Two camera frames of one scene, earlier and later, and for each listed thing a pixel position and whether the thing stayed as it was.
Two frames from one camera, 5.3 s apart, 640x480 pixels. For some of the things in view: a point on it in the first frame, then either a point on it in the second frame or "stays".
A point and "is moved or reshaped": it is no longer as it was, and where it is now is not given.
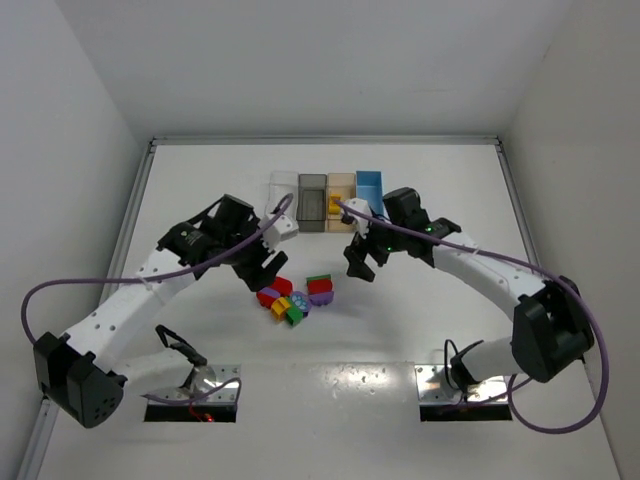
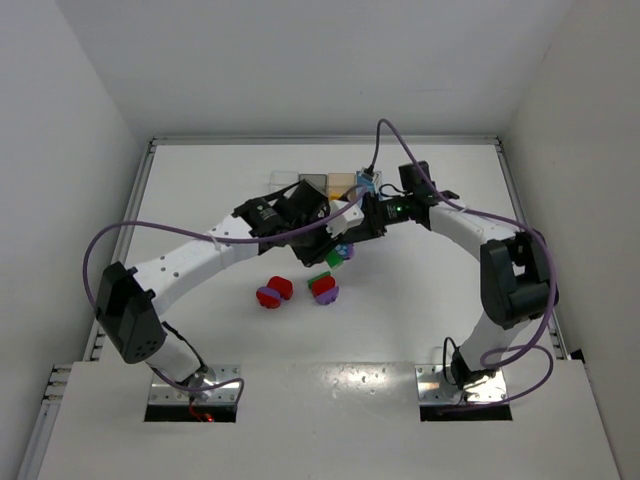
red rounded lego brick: x=319 y=286 stays
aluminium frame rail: x=332 y=140 stays
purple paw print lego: x=301 y=300 is moved or reshaped
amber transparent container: x=343 y=184 stays
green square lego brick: x=294 y=314 → x=334 y=259
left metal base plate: x=209 y=397 stays
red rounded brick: x=281 y=288 stays
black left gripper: x=257 y=266 → x=310 y=245
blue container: x=369 y=186 stays
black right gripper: x=367 y=247 → x=361 y=232
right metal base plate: x=486 y=400 stays
